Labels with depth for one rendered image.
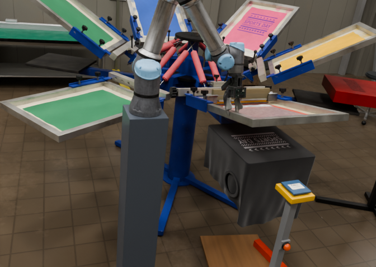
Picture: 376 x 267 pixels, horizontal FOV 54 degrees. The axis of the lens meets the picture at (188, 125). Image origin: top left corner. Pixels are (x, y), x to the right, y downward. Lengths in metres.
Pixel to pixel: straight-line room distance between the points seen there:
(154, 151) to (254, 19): 2.50
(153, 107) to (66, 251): 1.40
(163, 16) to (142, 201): 0.89
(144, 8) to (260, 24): 1.18
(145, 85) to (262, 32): 2.31
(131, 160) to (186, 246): 1.20
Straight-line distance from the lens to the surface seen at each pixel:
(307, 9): 7.77
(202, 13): 1.64
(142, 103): 1.67
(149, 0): 4.10
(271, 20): 3.94
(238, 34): 3.82
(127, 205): 1.88
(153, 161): 1.78
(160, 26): 1.74
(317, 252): 3.07
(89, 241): 2.81
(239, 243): 2.88
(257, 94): 2.42
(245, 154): 2.02
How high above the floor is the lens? 1.86
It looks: 24 degrees down
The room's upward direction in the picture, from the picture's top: 7 degrees clockwise
